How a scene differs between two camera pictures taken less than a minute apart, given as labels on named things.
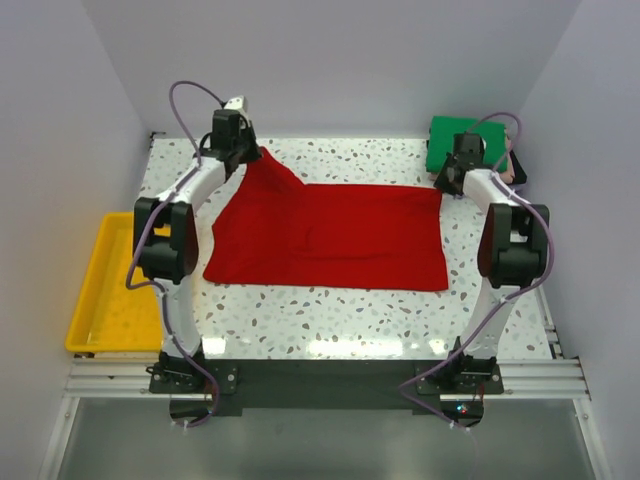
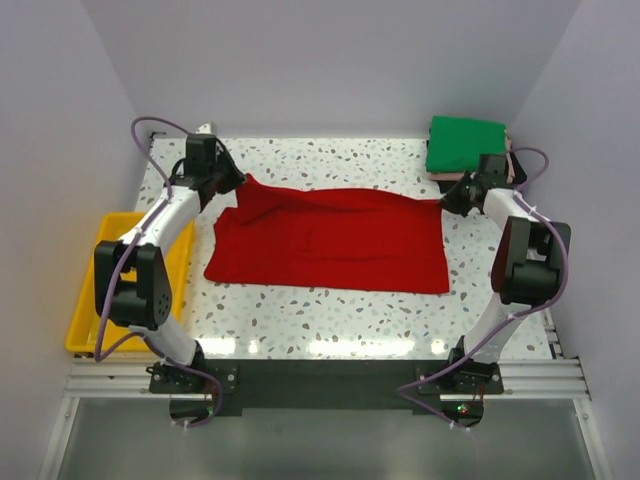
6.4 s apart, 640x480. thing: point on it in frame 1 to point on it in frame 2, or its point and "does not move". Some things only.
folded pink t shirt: x=507 y=176 does not move
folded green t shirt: x=440 y=143 does not move
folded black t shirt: x=520 y=175 does not move
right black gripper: x=440 y=182 to x=450 y=202
